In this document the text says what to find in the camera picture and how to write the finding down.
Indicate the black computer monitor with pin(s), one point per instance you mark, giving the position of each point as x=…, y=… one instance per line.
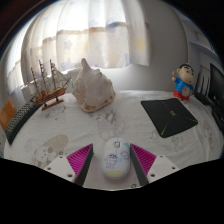
x=217, y=85

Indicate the white printed tablecloth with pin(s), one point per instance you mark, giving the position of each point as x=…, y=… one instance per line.
x=83, y=130

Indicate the cartoon boy figurine clock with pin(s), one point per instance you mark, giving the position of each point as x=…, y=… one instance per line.
x=183, y=85

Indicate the black computer keyboard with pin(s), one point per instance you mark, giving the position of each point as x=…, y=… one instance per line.
x=18, y=121

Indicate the large white conch shell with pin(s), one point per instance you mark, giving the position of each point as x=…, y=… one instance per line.
x=91, y=90

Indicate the small black box device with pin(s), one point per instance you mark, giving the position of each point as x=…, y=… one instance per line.
x=218, y=118

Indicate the white cartoon-print computer mouse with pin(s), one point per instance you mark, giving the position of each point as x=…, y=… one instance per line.
x=116, y=160

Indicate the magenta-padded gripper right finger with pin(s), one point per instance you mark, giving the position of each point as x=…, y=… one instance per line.
x=161, y=165

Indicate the wooden model sailing ship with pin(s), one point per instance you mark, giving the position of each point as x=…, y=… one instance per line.
x=50, y=95

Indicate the white metal rail frame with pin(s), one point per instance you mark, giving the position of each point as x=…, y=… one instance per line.
x=28, y=90

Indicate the white wall shelf unit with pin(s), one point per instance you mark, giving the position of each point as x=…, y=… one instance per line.
x=200, y=40

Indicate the black mouse pad green lines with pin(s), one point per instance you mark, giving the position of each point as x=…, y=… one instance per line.
x=168, y=116

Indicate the white star-print curtain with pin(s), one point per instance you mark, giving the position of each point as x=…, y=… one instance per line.
x=86, y=36

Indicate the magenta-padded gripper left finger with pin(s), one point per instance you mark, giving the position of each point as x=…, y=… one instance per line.
x=60, y=165

